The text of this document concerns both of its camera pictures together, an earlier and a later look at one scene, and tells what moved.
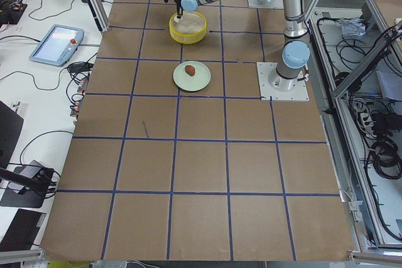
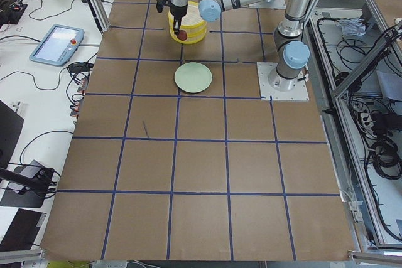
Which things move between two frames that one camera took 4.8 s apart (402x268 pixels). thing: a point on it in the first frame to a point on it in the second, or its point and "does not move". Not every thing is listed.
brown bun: (190, 69) to (181, 35)
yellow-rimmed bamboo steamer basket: (191, 30) does not move
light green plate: (198, 81) does not move
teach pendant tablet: (58, 46) does not move
